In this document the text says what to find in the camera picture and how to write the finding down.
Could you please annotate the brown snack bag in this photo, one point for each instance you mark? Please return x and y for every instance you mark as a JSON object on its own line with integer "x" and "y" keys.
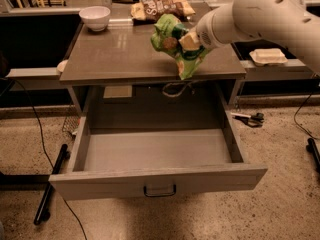
{"x": 152, "y": 10}

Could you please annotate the green rice chip bag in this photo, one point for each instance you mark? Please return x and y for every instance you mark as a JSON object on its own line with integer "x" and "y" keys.
{"x": 168, "y": 30}

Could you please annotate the black base bar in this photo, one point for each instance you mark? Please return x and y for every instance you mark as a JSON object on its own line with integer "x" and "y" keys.
{"x": 43, "y": 213}
{"x": 312, "y": 148}

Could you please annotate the white bowl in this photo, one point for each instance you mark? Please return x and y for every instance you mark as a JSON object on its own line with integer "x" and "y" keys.
{"x": 96, "y": 18}

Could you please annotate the white takeout container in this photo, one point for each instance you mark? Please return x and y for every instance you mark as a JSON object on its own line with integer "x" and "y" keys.
{"x": 271, "y": 56}

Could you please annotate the black scissors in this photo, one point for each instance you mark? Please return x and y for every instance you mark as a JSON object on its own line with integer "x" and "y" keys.
{"x": 253, "y": 121}

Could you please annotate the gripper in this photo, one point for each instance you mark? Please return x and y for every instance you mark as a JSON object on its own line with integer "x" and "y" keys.
{"x": 203, "y": 34}

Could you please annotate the grey open drawer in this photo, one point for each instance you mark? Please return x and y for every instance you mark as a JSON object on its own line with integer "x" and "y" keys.
{"x": 205, "y": 156}

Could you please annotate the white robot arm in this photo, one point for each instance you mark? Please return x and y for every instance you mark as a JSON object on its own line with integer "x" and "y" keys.
{"x": 284, "y": 22}

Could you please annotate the black drawer handle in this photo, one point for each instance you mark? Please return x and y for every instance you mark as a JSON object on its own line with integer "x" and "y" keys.
{"x": 159, "y": 191}

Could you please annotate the black base bar left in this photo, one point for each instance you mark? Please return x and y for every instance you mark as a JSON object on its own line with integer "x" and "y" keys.
{"x": 43, "y": 213}

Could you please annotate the black base bar right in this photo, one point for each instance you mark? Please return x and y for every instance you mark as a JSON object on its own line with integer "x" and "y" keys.
{"x": 312, "y": 148}

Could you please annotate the grey counter cabinet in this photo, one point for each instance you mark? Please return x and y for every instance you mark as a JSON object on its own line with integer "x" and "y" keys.
{"x": 122, "y": 54}

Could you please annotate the wire mesh basket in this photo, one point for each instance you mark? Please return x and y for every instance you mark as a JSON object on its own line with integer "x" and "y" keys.
{"x": 71, "y": 121}

